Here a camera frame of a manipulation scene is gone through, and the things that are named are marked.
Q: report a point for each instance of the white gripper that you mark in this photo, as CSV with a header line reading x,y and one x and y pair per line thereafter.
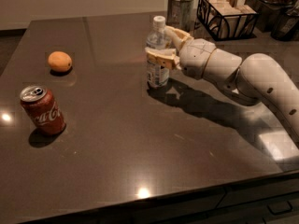
x,y
195,57

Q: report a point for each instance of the clear plastic water bottle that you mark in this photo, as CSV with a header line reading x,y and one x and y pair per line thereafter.
x,y
157,76

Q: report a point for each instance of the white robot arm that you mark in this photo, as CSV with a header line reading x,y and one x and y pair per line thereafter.
x,y
257,79

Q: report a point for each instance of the metal cup with stirrers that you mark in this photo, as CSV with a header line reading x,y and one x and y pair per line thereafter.
x,y
179,14

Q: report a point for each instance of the snack jar on stand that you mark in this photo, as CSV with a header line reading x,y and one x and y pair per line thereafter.
x,y
268,11

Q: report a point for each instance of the dark round container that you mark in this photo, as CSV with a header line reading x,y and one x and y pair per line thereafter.
x,y
285,26

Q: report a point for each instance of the orange fruit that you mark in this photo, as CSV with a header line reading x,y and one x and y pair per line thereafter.
x,y
59,61

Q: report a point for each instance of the red coca-cola can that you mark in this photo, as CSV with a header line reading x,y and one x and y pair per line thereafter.
x,y
41,107

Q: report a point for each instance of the black wire napkin basket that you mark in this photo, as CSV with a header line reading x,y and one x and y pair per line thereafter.
x,y
226,20

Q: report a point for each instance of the drawer handle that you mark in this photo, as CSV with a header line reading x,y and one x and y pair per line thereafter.
x,y
280,208

